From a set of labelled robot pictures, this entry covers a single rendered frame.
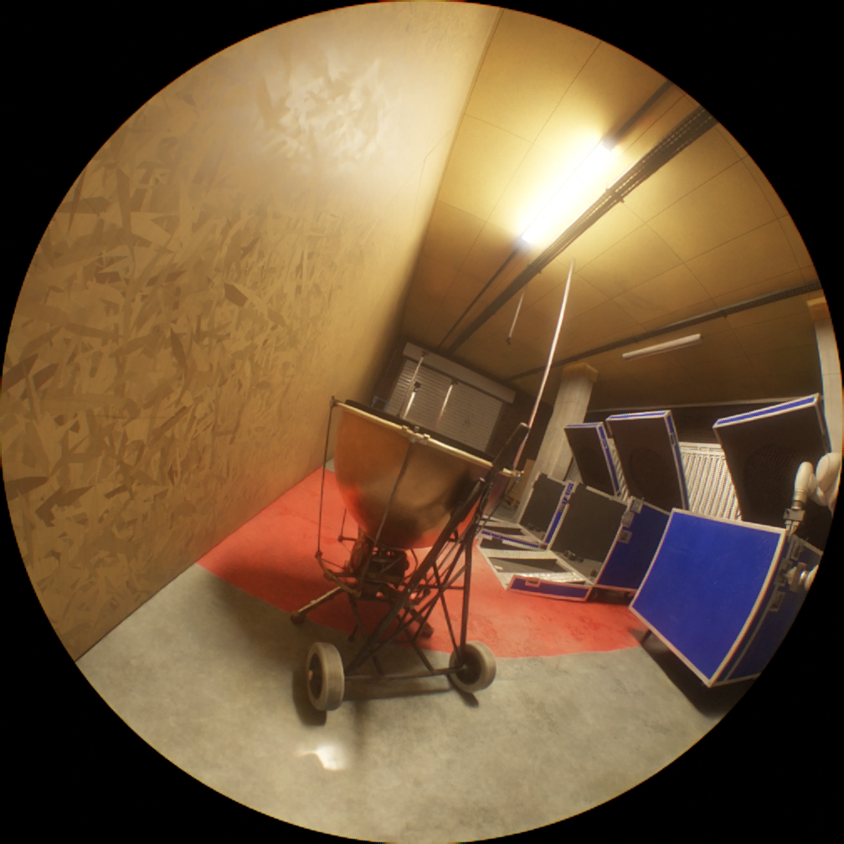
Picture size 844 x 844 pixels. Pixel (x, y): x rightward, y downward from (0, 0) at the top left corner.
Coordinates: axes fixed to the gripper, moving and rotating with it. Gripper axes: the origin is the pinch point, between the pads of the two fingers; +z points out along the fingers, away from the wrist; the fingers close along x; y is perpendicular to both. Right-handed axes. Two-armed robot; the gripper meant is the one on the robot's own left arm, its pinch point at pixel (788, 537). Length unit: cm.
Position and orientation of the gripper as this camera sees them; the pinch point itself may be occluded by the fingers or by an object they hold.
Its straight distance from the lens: 179.0
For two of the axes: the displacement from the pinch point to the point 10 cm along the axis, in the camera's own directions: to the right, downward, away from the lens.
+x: -1.8, -1.4, -9.7
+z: -5.3, 8.5, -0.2
